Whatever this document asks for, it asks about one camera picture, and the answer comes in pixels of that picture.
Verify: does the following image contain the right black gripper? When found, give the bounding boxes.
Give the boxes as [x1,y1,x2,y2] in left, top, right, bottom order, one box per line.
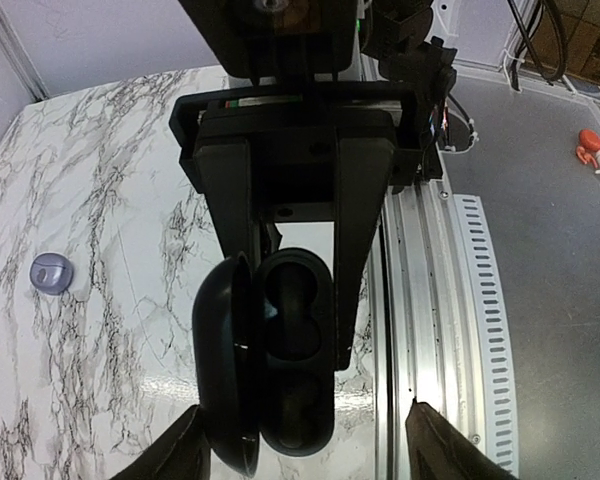
[169,0,456,371]

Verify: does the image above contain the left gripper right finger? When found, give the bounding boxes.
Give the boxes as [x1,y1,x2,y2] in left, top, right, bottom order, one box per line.
[405,399,515,480]

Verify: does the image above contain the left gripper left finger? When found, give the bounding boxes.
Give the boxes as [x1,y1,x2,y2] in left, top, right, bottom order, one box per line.
[112,405,211,480]

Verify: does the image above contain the black earbud charging case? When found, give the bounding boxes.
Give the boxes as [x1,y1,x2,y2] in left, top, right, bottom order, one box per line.
[192,248,335,477]

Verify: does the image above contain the purple earbud charging case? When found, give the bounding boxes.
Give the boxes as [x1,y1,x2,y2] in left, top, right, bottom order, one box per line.
[29,252,74,296]

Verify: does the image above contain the orange earbud case on bench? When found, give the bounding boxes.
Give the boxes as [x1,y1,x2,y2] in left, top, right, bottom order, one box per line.
[576,129,600,168]

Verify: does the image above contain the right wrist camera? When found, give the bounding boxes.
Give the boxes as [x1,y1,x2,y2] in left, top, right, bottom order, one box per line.
[180,0,358,84]

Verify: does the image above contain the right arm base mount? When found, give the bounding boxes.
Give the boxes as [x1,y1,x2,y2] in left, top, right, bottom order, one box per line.
[378,37,457,193]

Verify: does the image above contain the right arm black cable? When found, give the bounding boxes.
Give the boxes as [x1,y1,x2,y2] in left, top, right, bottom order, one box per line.
[504,0,569,84]

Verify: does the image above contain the right aluminium corner post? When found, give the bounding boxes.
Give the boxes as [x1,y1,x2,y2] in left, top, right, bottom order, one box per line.
[0,3,51,102]

